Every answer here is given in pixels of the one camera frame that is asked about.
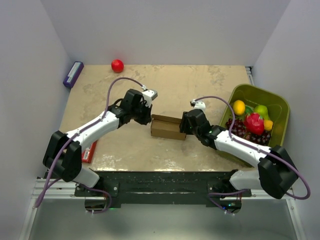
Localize brown cardboard box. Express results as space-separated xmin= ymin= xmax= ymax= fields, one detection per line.
xmin=150 ymin=114 xmax=186 ymax=141

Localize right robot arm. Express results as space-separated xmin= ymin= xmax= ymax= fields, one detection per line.
xmin=179 ymin=109 xmax=298 ymax=199

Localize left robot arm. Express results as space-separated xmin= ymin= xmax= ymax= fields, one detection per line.
xmin=43 ymin=89 xmax=158 ymax=196

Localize purple rectangular box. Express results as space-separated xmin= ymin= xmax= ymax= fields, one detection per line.
xmin=63 ymin=61 xmax=84 ymax=89

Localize dark red toy grapes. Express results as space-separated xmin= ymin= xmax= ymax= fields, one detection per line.
xmin=231 ymin=118 xmax=271 ymax=146

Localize orange toy fruit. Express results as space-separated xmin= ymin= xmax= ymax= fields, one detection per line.
xmin=232 ymin=100 xmax=246 ymax=116

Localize red apple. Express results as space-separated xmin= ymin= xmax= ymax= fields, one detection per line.
xmin=111 ymin=59 xmax=125 ymax=73

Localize pink dragon fruit toy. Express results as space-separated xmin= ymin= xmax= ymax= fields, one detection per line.
xmin=244 ymin=112 xmax=265 ymax=135

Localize red rectangular packet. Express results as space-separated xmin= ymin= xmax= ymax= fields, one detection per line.
xmin=81 ymin=141 xmax=97 ymax=164

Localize green toy pear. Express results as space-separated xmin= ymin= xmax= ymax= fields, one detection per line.
xmin=253 ymin=105 xmax=269 ymax=120

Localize yellow toy lemon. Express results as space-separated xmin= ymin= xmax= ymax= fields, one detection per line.
xmin=264 ymin=119 xmax=274 ymax=132

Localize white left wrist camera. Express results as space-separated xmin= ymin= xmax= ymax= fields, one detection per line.
xmin=142 ymin=89 xmax=158 ymax=106

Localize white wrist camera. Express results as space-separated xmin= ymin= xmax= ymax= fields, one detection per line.
xmin=190 ymin=99 xmax=206 ymax=112
xmin=142 ymin=89 xmax=158 ymax=106

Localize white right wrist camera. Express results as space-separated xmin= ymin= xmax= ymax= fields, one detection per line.
xmin=190 ymin=99 xmax=206 ymax=112

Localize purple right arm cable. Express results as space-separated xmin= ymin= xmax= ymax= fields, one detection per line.
xmin=196 ymin=96 xmax=311 ymax=200

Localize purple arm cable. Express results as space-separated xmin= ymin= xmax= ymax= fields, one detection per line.
xmin=34 ymin=77 xmax=146 ymax=208
xmin=196 ymin=96 xmax=311 ymax=200

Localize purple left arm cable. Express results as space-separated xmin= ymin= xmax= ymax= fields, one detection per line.
xmin=34 ymin=77 xmax=146 ymax=208

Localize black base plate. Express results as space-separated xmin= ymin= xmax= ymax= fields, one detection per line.
xmin=75 ymin=170 xmax=252 ymax=209

